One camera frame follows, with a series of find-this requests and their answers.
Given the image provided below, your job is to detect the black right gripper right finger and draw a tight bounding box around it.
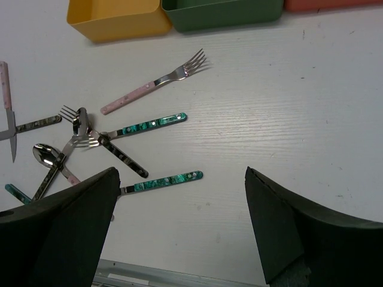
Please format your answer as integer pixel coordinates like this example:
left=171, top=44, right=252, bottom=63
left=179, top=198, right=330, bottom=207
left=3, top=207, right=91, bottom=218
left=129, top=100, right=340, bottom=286
left=245, top=168, right=382, bottom=286

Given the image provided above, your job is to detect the green handled knife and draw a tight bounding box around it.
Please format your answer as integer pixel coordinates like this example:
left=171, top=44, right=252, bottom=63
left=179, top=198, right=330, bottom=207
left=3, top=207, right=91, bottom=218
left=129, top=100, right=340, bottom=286
left=5, top=184, right=32, bottom=204

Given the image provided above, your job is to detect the orange plastic bin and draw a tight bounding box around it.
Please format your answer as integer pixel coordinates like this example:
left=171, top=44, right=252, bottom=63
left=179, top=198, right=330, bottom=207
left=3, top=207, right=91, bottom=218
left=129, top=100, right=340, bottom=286
left=284, top=0, right=382, bottom=12

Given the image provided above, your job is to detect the green handled fork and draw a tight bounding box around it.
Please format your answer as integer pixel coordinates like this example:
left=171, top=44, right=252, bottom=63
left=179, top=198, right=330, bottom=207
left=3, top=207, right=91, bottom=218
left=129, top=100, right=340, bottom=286
left=74, top=112, right=188, bottom=147

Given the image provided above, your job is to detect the aluminium table frame rail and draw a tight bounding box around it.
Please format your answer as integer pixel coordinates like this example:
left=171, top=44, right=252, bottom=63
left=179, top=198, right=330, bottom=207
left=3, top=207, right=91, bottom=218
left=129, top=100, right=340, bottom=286
left=92, top=259, right=247, bottom=286

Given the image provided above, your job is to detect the yellow plastic bin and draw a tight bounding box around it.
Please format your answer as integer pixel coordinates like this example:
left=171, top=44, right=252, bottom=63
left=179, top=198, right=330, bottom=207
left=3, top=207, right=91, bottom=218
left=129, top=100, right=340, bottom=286
left=66, top=0, right=172, bottom=43

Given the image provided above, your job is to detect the pink handled spoon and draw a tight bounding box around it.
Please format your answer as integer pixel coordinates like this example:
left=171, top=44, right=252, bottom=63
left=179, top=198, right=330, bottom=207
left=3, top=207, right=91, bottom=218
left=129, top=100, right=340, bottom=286
left=32, top=143, right=80, bottom=185

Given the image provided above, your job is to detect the green handled spoon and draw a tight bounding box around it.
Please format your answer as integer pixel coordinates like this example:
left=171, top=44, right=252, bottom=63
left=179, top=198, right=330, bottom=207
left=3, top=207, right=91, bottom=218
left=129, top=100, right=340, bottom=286
left=120, top=170, right=203, bottom=196

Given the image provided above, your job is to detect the pink handled fork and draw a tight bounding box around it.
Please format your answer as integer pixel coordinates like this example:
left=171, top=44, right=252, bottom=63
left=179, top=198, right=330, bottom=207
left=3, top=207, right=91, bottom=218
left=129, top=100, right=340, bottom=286
left=100, top=48, right=207, bottom=115

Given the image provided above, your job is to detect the dark handled spoon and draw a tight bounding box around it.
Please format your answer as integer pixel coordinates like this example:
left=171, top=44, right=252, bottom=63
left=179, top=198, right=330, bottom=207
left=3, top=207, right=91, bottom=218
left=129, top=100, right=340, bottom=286
left=32, top=105, right=87, bottom=201

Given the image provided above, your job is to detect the pink handled knife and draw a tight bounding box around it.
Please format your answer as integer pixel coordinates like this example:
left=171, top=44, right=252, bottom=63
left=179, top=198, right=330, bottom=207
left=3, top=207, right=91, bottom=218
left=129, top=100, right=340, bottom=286
left=1, top=61, right=17, bottom=162

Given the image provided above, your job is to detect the dark handled fork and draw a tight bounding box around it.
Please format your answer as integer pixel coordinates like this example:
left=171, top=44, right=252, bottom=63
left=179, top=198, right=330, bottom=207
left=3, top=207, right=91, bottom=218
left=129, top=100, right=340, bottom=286
left=59, top=105, right=148, bottom=178

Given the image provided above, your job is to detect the green plastic bin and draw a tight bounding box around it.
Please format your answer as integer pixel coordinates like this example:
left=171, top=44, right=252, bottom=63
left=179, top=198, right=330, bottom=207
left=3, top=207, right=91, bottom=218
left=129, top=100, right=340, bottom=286
left=161, top=0, right=284, bottom=33

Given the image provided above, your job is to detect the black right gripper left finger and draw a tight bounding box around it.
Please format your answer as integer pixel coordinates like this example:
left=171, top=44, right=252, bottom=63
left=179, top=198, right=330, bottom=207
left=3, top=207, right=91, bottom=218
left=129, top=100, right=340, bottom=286
left=1, top=167, right=120, bottom=286

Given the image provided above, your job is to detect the dark handled knife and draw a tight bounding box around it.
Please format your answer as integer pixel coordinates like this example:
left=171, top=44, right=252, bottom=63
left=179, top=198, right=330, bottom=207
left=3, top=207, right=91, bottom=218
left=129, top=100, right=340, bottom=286
left=1, top=115, right=62, bottom=141

